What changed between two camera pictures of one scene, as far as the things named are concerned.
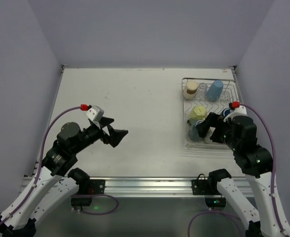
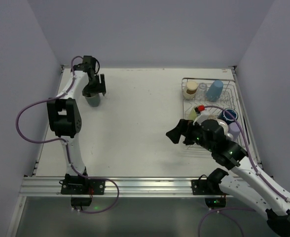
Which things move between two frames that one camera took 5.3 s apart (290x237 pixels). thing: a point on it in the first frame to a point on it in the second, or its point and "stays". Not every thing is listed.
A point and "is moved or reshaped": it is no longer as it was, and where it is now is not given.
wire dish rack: x=203 y=96 stays
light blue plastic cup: x=214 y=90 stays
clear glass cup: x=201 y=91 stays
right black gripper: x=214 y=129 to x=189 y=133
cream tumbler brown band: x=189 y=92 stays
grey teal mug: x=194 y=133 is moved or reshaped
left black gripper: x=105 y=132 to x=94 y=89
